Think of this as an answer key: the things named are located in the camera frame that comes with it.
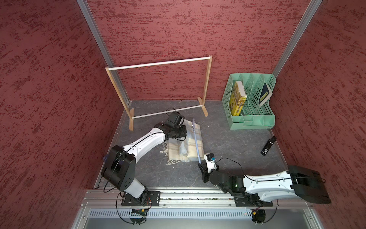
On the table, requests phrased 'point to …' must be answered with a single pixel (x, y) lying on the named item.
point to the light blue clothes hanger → (196, 139)
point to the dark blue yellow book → (266, 94)
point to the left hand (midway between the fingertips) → (184, 134)
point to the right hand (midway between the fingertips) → (199, 168)
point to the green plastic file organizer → (251, 116)
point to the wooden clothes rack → (131, 117)
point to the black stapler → (268, 145)
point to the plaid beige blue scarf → (177, 150)
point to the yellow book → (237, 99)
